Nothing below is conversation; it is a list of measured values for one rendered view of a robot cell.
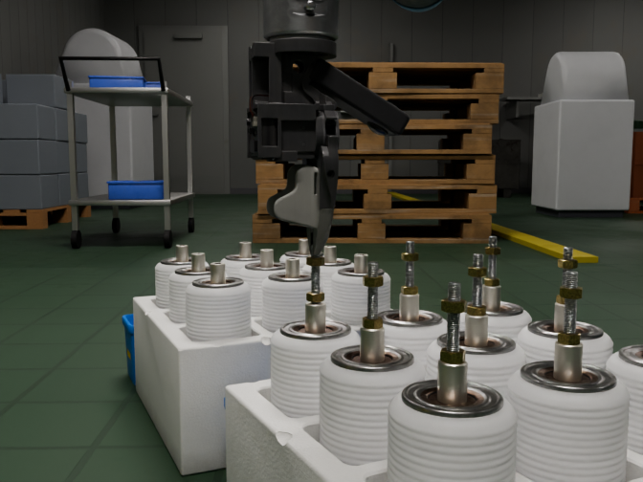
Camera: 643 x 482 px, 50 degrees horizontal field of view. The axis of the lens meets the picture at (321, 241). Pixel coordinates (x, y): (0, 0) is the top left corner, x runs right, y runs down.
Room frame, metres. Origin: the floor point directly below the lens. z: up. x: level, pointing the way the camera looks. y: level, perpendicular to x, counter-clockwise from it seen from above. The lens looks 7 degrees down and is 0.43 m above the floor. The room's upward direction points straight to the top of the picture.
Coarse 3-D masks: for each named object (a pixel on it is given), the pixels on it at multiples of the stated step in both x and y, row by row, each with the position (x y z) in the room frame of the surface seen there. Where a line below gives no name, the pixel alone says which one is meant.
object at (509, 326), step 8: (464, 320) 0.79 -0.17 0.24; (488, 320) 0.77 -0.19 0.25; (496, 320) 0.77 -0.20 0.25; (504, 320) 0.77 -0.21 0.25; (512, 320) 0.77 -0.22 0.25; (520, 320) 0.78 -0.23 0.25; (528, 320) 0.79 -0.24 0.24; (464, 328) 0.79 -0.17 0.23; (488, 328) 0.77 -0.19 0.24; (496, 328) 0.77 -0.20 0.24; (504, 328) 0.77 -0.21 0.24; (512, 328) 0.77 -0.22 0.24; (520, 328) 0.78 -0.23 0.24; (512, 336) 0.77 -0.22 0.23
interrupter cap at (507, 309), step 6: (504, 306) 0.83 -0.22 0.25; (510, 306) 0.82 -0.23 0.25; (516, 306) 0.82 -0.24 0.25; (486, 312) 0.78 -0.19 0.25; (492, 312) 0.79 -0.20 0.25; (498, 312) 0.79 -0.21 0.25; (504, 312) 0.79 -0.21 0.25; (510, 312) 0.78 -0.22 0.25; (516, 312) 0.79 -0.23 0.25; (522, 312) 0.80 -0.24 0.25
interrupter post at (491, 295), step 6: (486, 288) 0.81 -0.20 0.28; (492, 288) 0.81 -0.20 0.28; (498, 288) 0.81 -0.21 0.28; (486, 294) 0.81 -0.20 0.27; (492, 294) 0.81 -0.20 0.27; (498, 294) 0.81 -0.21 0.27; (486, 300) 0.81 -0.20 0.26; (492, 300) 0.81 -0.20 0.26; (498, 300) 0.81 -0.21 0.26; (486, 306) 0.81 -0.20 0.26; (492, 306) 0.81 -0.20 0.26; (498, 306) 0.81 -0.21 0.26
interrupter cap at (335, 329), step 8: (296, 320) 0.74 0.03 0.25; (304, 320) 0.74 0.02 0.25; (328, 320) 0.74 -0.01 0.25; (280, 328) 0.71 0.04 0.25; (288, 328) 0.71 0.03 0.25; (296, 328) 0.71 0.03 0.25; (304, 328) 0.72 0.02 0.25; (328, 328) 0.72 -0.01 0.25; (336, 328) 0.71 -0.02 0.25; (344, 328) 0.71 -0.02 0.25; (288, 336) 0.69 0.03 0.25; (296, 336) 0.68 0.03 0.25; (304, 336) 0.68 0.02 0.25; (312, 336) 0.68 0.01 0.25; (320, 336) 0.68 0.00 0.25; (328, 336) 0.68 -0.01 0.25; (336, 336) 0.68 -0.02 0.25; (344, 336) 0.69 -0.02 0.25
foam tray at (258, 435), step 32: (256, 384) 0.75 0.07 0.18; (256, 416) 0.66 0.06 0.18; (256, 448) 0.66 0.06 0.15; (288, 448) 0.59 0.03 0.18; (320, 448) 0.58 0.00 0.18; (256, 480) 0.66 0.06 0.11; (288, 480) 0.59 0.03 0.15; (320, 480) 0.53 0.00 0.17; (352, 480) 0.51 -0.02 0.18; (384, 480) 0.53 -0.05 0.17; (640, 480) 0.51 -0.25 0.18
